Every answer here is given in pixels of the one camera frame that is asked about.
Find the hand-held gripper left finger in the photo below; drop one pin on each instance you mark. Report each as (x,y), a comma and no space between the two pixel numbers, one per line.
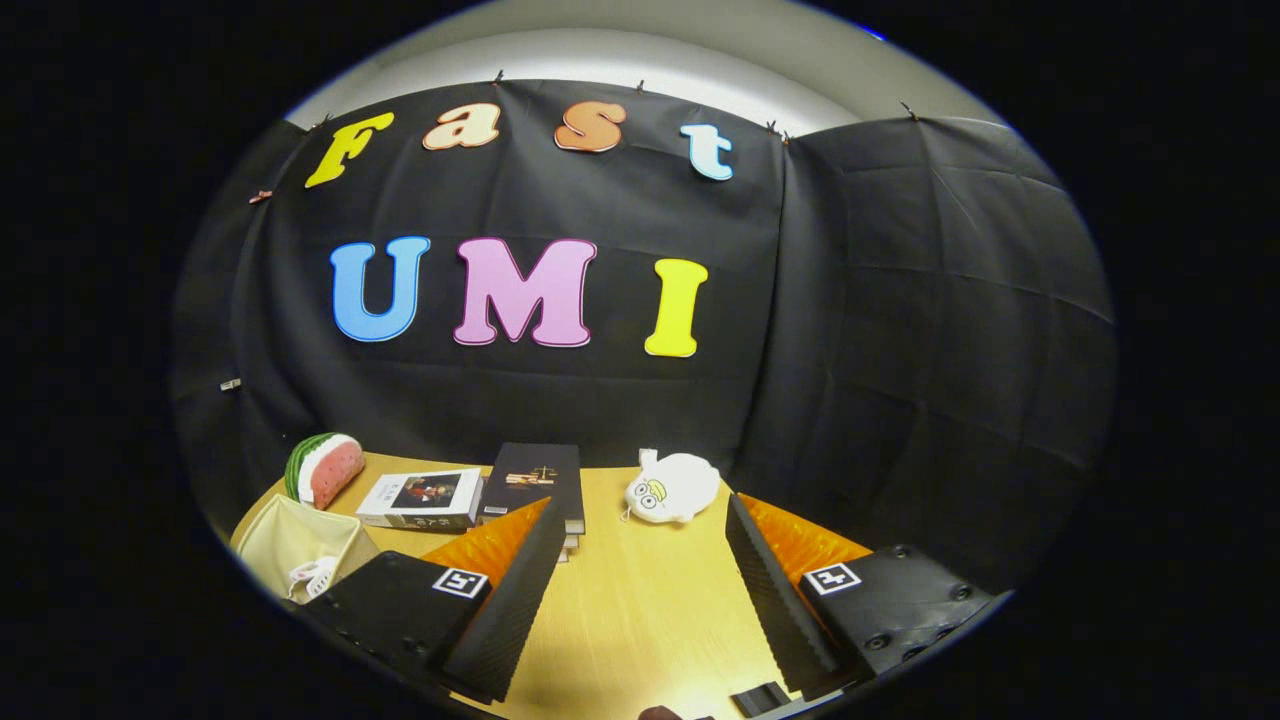
(515,610)

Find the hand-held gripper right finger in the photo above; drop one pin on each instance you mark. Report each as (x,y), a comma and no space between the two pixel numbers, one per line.
(775,610)

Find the white canvas shoe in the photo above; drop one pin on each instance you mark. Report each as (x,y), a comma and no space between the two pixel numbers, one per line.
(315,578)

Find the beige fabric storage box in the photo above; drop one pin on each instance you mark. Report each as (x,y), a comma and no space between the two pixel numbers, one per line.
(290,535)

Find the black cover book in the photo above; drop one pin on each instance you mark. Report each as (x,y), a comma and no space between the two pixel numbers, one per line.
(530,480)

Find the white portrait cover book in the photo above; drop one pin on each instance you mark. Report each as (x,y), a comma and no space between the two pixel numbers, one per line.
(420,497)

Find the white plush toy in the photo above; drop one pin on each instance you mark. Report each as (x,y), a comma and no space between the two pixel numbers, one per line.
(675,488)

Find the watermelon slice plush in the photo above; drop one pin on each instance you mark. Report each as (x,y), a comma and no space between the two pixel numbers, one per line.
(330,470)

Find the black backdrop cloth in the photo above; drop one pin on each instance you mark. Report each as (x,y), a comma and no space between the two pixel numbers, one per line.
(900,300)

